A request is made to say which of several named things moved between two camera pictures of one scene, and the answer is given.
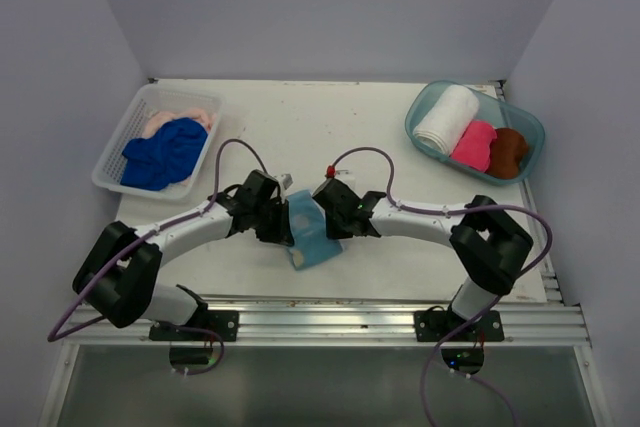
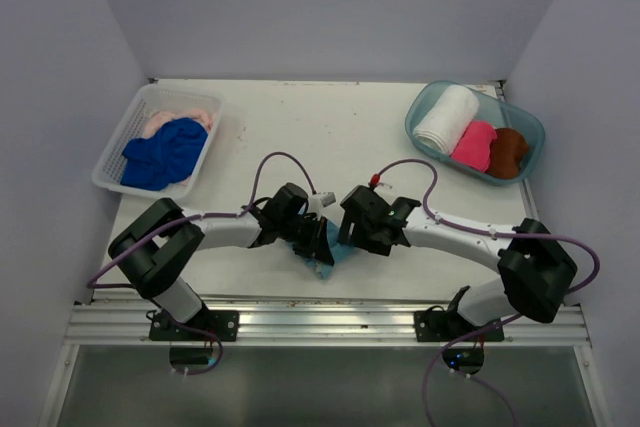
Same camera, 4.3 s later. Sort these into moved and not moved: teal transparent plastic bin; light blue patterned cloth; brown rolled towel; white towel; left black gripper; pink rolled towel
Moved: light blue patterned cloth; left black gripper
Not moved: pink rolled towel; teal transparent plastic bin; white towel; brown rolled towel
